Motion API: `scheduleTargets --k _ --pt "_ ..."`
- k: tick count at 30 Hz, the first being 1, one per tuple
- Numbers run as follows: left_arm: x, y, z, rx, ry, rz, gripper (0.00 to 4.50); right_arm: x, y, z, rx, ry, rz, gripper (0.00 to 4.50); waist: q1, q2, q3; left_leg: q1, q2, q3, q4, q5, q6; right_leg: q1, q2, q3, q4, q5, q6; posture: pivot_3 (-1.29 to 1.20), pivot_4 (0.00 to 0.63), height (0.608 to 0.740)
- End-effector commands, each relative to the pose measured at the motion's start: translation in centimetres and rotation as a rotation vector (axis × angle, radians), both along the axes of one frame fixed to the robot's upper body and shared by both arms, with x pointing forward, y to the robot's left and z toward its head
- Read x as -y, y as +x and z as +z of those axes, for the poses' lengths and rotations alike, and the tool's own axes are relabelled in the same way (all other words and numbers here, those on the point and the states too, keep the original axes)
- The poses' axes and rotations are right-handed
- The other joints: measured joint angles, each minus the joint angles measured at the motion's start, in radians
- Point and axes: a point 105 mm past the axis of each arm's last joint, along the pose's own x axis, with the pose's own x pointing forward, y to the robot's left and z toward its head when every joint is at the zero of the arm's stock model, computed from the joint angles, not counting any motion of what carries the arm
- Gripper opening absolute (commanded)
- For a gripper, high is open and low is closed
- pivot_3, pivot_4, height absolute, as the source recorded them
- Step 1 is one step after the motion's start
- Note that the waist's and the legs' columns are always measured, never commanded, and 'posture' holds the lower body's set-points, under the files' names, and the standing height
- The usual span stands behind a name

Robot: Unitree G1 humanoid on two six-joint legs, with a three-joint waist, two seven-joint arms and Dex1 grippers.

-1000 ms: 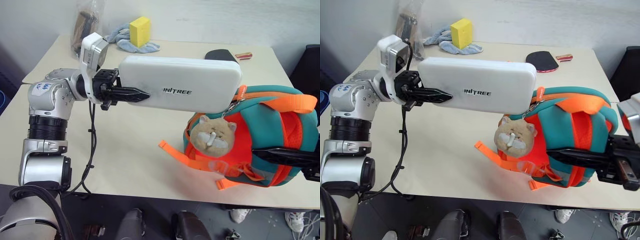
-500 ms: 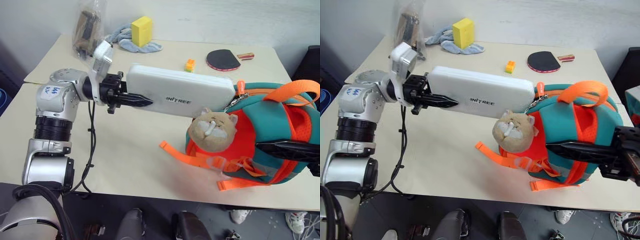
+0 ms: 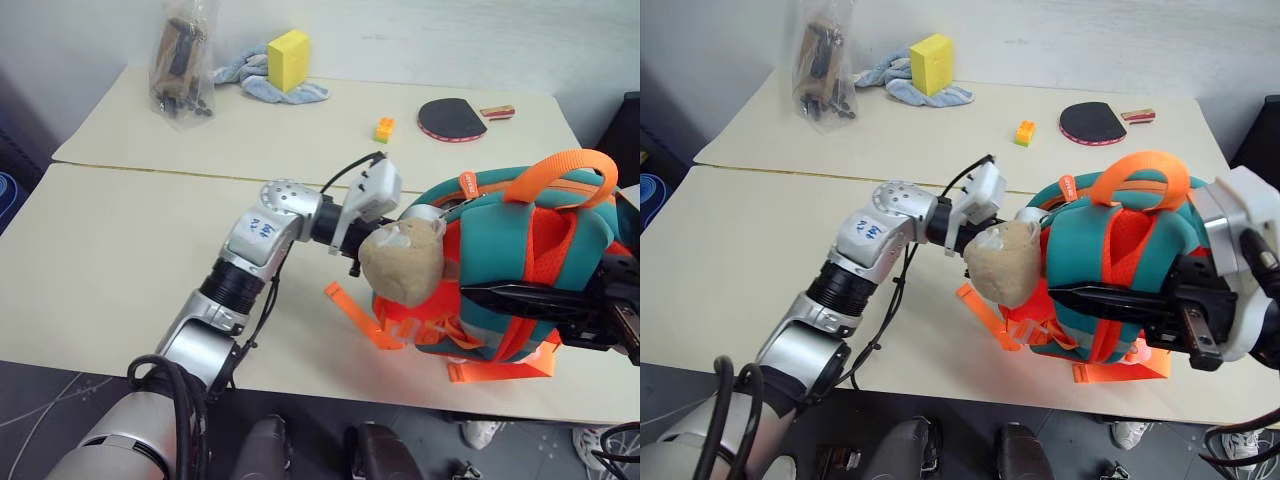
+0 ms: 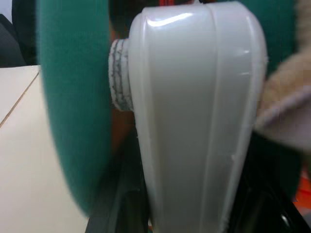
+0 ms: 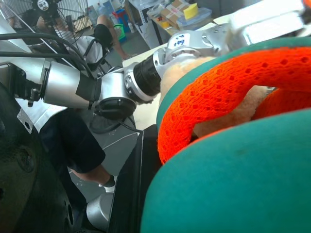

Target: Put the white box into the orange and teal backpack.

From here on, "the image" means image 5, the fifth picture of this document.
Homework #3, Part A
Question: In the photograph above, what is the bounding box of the grey metal bracket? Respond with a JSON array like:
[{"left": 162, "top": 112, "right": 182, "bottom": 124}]
[{"left": 16, "top": 108, "right": 34, "bottom": 134}]

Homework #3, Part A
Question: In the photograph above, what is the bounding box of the person in black shorts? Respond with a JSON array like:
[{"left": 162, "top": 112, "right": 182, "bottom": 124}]
[{"left": 14, "top": 97, "right": 118, "bottom": 195}]

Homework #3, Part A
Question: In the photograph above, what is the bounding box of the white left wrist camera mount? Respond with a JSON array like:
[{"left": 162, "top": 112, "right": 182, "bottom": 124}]
[{"left": 225, "top": 6, "right": 306, "bottom": 49}]

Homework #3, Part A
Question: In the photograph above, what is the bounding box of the seated person in white shirt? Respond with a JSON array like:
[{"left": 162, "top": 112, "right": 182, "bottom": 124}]
[{"left": 72, "top": 14, "right": 129, "bottom": 66}]

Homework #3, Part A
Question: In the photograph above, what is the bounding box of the green plastic basket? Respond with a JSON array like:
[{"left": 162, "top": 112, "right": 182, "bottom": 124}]
[{"left": 112, "top": 23, "right": 126, "bottom": 41}]

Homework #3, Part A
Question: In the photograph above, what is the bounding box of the black robot torso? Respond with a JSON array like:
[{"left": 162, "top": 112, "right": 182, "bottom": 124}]
[{"left": 0, "top": 82, "right": 82, "bottom": 233}]

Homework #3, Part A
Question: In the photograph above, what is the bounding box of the yellow sponge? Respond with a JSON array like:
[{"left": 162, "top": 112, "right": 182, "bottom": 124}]
[{"left": 183, "top": 3, "right": 199, "bottom": 20}]

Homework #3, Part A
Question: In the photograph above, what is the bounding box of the white plastic bag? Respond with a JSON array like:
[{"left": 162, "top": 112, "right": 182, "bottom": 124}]
[{"left": 146, "top": 3, "right": 166, "bottom": 18}]

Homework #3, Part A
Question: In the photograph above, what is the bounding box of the black office chair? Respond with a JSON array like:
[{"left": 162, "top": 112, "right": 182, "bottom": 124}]
[{"left": 83, "top": 38, "right": 115, "bottom": 75}]

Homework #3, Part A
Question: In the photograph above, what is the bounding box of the white metal shelf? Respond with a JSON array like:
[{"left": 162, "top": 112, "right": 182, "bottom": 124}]
[{"left": 127, "top": 0, "right": 161, "bottom": 50}]

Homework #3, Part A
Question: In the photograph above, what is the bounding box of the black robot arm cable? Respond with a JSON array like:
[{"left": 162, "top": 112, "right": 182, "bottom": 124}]
[{"left": 0, "top": 32, "right": 98, "bottom": 80}]

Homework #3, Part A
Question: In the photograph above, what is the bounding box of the brown cardboard box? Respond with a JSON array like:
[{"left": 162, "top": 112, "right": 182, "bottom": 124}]
[{"left": 160, "top": 0, "right": 193, "bottom": 28}]

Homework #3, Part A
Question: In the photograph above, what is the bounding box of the black floor fan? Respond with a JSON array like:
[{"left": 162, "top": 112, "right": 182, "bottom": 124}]
[{"left": 0, "top": 0, "right": 89, "bottom": 37}]

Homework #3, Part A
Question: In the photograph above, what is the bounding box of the clear plastic storage box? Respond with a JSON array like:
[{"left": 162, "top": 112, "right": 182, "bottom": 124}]
[{"left": 176, "top": 7, "right": 212, "bottom": 31}]

